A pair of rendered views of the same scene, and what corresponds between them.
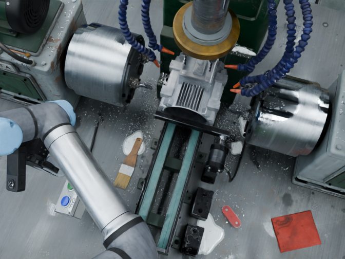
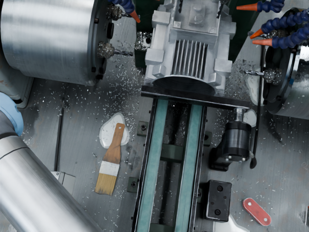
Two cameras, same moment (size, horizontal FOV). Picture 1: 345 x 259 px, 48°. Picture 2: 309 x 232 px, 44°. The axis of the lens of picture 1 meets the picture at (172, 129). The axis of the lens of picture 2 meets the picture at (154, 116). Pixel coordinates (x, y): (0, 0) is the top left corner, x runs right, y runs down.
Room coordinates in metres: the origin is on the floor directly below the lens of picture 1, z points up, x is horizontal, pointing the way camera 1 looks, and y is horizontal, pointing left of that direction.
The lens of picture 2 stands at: (0.17, 0.07, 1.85)
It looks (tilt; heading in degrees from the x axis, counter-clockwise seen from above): 72 degrees down; 352
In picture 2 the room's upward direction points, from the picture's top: 5 degrees clockwise
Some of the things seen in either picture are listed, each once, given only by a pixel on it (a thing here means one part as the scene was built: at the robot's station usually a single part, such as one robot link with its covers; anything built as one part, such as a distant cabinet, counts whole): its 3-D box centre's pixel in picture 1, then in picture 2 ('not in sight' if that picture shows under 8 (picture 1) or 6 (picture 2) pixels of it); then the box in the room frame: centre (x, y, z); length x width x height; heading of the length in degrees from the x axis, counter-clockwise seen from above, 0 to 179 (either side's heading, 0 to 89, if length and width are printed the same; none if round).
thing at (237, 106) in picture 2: (191, 125); (194, 99); (0.48, -0.06, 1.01); 0.26 x 0.04 x 0.03; 78
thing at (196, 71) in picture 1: (198, 68); (195, 17); (0.64, -0.07, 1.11); 0.12 x 0.11 x 0.07; 168
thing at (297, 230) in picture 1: (296, 230); not in sight; (0.19, -0.46, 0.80); 0.15 x 0.12 x 0.01; 106
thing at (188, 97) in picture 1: (193, 92); (188, 52); (0.60, -0.06, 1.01); 0.20 x 0.19 x 0.19; 168
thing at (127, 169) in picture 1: (129, 162); (112, 158); (0.39, 0.15, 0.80); 0.21 x 0.05 x 0.01; 164
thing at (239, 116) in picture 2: (220, 146); (238, 124); (0.41, -0.16, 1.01); 0.08 x 0.02 x 0.02; 168
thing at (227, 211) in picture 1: (231, 216); (256, 211); (0.22, -0.23, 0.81); 0.09 x 0.03 x 0.02; 40
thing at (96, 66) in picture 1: (93, 60); (43, 25); (0.67, 0.29, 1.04); 0.37 x 0.25 x 0.25; 78
